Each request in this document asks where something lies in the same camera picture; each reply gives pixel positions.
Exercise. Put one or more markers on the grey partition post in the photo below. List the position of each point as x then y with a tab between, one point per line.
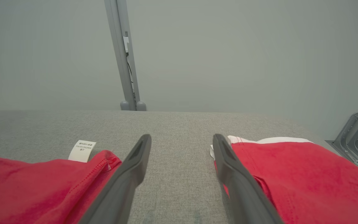
118	56
135	84

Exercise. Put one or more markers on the grey metal bracket frame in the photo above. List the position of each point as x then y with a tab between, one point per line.
353	137

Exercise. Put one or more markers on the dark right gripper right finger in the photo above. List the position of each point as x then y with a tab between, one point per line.
244	196

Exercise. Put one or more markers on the red basketball jersey garment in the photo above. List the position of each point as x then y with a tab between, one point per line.
26	186

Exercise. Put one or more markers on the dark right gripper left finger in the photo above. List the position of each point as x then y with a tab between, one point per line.
120	193

